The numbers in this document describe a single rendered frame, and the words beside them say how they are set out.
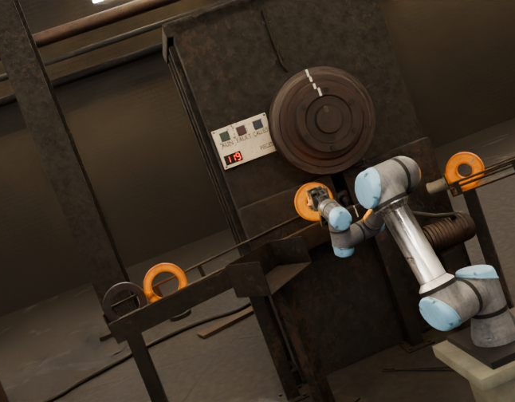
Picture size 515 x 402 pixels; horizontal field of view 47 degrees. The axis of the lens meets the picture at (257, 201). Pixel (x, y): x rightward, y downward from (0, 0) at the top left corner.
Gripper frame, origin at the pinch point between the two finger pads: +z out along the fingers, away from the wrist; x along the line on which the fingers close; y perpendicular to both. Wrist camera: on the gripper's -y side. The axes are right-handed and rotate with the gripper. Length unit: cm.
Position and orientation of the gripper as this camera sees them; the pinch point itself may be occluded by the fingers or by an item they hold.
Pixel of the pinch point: (312, 197)
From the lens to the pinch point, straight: 245.7
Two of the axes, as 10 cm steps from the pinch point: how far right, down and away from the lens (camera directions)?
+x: -9.2, 3.7, -1.2
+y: -3.1, -8.8, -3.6
